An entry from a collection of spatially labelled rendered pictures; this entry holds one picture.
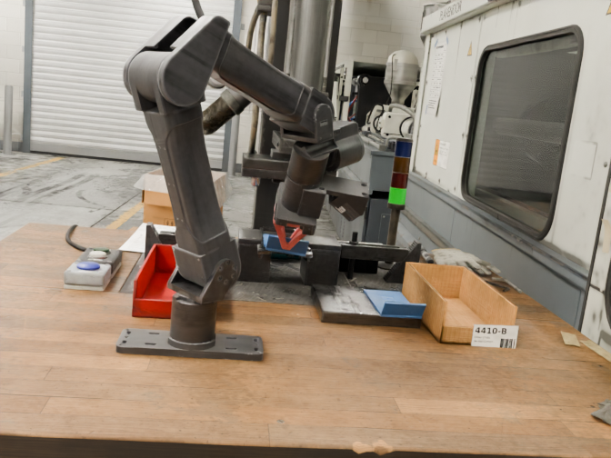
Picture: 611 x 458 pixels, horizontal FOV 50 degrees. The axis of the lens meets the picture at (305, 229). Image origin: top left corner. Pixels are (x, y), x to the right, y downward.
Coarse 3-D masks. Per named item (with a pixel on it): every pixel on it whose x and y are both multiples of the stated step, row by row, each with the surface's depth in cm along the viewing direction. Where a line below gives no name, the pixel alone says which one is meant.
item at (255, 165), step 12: (276, 132) 141; (276, 144) 124; (288, 144) 122; (252, 156) 125; (264, 156) 128; (276, 156) 125; (288, 156) 125; (252, 168) 123; (264, 168) 123; (276, 168) 124; (252, 180) 131; (276, 180) 128
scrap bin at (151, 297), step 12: (156, 252) 125; (168, 252) 125; (144, 264) 110; (156, 264) 126; (168, 264) 126; (144, 276) 110; (156, 276) 123; (168, 276) 124; (144, 288) 111; (156, 288) 116; (168, 288) 117; (144, 300) 102; (156, 300) 102; (168, 300) 110; (132, 312) 102; (144, 312) 102; (156, 312) 102; (168, 312) 103
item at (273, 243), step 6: (270, 234) 111; (270, 240) 112; (276, 240) 112; (288, 240) 112; (300, 240) 112; (270, 246) 113; (276, 246) 112; (294, 246) 112; (300, 246) 112; (306, 246) 112; (282, 252) 113; (288, 252) 113; (294, 252) 113; (300, 252) 113
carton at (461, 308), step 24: (408, 264) 125; (432, 264) 128; (408, 288) 124; (432, 288) 110; (456, 288) 129; (480, 288) 119; (432, 312) 109; (456, 312) 120; (480, 312) 118; (504, 312) 108; (456, 336) 104; (480, 336) 105; (504, 336) 105
